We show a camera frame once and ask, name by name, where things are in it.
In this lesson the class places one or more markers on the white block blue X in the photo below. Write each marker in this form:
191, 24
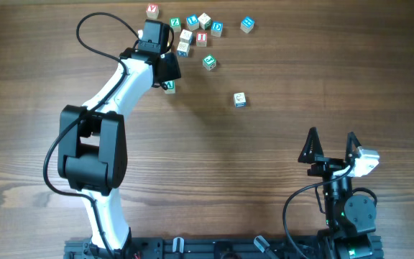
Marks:
183, 49

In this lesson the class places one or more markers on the green J letter block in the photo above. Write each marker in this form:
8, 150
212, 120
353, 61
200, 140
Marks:
209, 62

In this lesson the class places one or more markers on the green Z letter block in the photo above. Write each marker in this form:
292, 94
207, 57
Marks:
175, 24

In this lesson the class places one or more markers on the red I letter block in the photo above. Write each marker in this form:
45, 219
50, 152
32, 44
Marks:
201, 39

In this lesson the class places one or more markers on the blue L letter block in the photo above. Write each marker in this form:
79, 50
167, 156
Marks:
192, 22

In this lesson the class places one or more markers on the red Y letter block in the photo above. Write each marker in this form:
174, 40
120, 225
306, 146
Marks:
152, 11

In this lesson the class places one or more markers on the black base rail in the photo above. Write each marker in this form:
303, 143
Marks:
258, 247

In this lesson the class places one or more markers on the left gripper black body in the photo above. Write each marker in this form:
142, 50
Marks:
174, 70

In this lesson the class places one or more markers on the green V letter block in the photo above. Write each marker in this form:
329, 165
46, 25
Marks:
170, 87

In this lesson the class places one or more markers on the white green-sided block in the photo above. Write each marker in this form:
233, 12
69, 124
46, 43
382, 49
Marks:
204, 21

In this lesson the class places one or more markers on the blue block far right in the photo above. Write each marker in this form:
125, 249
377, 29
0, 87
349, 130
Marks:
247, 24

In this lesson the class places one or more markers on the white picture block blue side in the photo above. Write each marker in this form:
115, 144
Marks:
240, 99

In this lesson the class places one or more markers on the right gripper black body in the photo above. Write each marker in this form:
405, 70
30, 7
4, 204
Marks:
326, 167

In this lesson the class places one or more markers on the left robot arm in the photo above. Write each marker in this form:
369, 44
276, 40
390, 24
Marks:
92, 146

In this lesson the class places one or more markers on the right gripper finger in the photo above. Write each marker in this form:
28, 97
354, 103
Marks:
352, 143
312, 151

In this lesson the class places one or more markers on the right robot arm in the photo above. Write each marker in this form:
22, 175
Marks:
350, 212

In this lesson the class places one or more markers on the blue D letter block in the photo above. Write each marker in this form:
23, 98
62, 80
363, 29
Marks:
216, 29

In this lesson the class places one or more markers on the white blue-sided block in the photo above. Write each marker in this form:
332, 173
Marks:
186, 36

